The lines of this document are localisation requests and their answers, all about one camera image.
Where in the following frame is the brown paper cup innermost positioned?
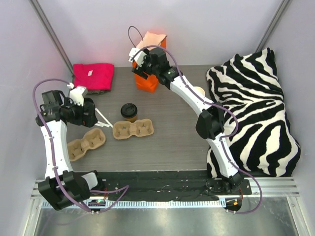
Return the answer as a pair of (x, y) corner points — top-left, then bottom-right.
(121, 113), (137, 122)

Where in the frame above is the folded pink shirt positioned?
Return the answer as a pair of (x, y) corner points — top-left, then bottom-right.
(73, 63), (115, 91)

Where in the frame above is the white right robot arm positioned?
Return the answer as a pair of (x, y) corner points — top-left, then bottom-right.
(129, 45), (244, 194)

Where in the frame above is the zebra print blanket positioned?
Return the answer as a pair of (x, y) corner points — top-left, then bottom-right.
(206, 48), (301, 177)

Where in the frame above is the brown cardboard cup carrier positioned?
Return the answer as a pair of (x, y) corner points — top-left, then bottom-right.
(67, 128), (106, 162)

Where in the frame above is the black plastic cup lid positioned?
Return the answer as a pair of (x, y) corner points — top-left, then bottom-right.
(121, 103), (138, 118)

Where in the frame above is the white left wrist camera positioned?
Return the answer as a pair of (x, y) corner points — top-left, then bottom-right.
(67, 83), (88, 106)

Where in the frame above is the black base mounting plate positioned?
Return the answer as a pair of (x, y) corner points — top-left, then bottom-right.
(98, 170), (252, 202)

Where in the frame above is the white wrapped straw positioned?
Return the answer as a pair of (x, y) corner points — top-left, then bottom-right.
(95, 121), (111, 127)
(95, 108), (113, 128)

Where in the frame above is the aluminium front rail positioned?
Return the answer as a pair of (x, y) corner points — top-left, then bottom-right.
(31, 177), (301, 209)

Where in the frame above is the orange paper gift bag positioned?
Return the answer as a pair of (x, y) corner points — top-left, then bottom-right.
(127, 26), (167, 93)

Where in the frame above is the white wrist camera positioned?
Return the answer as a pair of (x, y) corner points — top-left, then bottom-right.
(67, 83), (88, 106)
(128, 48), (147, 67)

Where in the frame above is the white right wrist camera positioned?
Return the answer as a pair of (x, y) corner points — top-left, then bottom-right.
(128, 48), (147, 67)

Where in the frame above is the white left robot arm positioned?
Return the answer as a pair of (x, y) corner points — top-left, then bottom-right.
(35, 86), (105, 210)

